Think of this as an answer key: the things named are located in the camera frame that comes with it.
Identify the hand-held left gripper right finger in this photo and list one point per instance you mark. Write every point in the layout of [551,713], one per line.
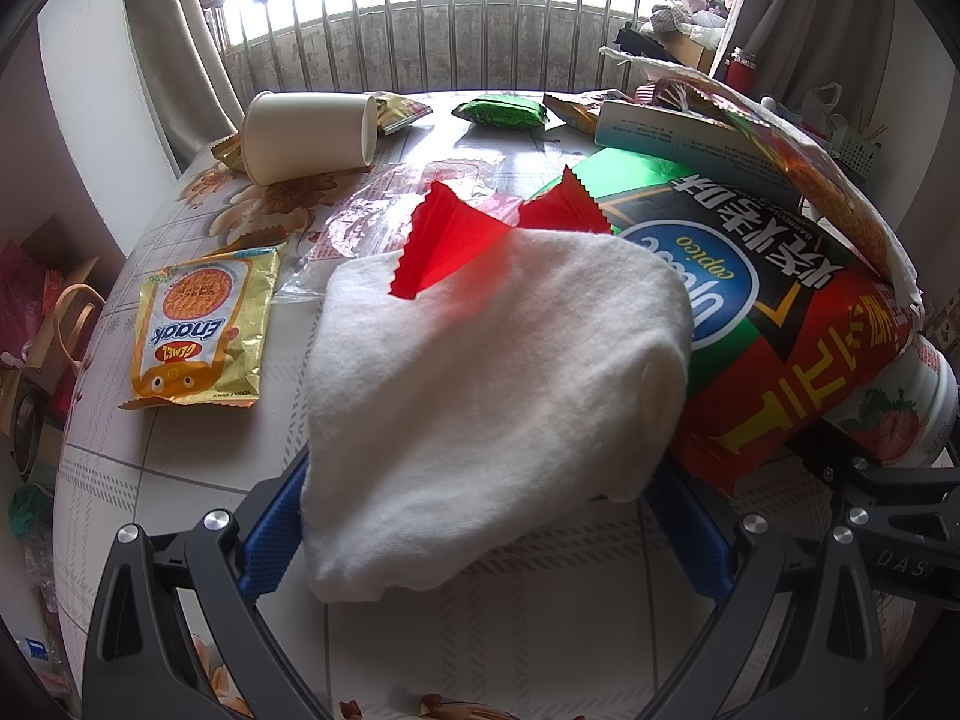
[694,540]

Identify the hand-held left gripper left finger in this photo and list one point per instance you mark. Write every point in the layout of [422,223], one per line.
[274,532]

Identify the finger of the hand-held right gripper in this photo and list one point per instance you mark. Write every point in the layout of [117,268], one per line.
[900,487]
[915,555]

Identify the white strawberry print bottle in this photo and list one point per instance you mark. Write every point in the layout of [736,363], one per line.
[922,397]

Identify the yellow noodle snack packet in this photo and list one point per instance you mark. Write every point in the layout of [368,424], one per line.
[199,322]

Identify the green and red chip bag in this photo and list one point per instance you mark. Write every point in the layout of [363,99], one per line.
[750,315]

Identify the white cloth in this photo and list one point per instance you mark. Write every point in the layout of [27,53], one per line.
[487,390]

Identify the blue and white box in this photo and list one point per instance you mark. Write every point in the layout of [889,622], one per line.
[675,139]

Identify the green snack packet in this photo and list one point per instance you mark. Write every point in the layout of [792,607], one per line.
[499,111]

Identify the floral plastic tablecloth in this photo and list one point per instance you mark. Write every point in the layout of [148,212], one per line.
[187,465]

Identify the green plastic bag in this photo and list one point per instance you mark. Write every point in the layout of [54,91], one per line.
[30,510]

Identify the metal pot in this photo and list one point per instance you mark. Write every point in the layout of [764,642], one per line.
[26,427]

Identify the torn colourful foil wrapper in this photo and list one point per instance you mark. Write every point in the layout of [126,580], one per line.
[840,202]

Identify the clear plastic bag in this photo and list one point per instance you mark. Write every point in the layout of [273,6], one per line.
[360,217]

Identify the pale green plastic basket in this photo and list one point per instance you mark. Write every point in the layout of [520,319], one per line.
[859,150]

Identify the red plastic wrapper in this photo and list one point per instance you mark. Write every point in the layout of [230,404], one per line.
[450,240]

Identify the pink plastic bag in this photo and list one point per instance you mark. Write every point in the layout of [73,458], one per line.
[22,300]

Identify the brown paper bag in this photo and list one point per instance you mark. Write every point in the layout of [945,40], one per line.
[71,255]

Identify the white plastic bag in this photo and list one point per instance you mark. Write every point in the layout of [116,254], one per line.
[825,109]

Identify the white paper cup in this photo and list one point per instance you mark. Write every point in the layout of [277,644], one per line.
[307,135]

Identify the red thermos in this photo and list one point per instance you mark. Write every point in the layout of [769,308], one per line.
[741,75]

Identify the orange snack packet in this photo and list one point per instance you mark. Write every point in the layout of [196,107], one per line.
[570,111]

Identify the beige curtain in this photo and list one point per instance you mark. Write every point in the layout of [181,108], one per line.
[172,52]
[810,15]

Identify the cardboard box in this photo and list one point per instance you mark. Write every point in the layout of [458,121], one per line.
[694,52]

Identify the black object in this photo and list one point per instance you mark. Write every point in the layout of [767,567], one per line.
[637,43]

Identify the pile of clothes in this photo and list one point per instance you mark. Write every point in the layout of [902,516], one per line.
[694,7]

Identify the metal balcony railing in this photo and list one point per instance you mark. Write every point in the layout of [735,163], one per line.
[465,6]

